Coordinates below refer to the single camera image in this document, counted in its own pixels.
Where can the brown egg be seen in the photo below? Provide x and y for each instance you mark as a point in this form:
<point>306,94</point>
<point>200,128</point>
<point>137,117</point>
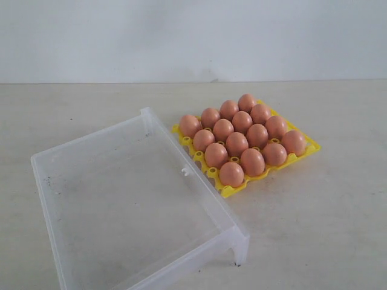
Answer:
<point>260,113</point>
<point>246,102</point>
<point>252,162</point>
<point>241,122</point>
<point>228,109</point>
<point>215,155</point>
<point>222,129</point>
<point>276,127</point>
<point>294,142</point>
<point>209,117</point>
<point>202,139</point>
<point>189,125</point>
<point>257,136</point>

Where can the brown egg third row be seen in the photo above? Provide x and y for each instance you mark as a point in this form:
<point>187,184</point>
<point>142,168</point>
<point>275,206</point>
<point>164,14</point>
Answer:
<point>236,143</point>

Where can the brown egg lone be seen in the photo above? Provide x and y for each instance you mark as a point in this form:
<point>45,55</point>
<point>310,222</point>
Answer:
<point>231,174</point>

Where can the brown egg top back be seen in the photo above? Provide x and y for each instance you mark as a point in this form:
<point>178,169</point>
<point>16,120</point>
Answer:
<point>252,162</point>

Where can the brown egg second row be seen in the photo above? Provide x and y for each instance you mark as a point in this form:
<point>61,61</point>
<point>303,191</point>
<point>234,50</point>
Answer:
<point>274,154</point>

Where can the clear plastic box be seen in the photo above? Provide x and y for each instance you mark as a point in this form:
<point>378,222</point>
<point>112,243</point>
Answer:
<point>127,208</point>

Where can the yellow plastic egg tray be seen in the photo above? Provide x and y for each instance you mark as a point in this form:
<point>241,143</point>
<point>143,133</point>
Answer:
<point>213,173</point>

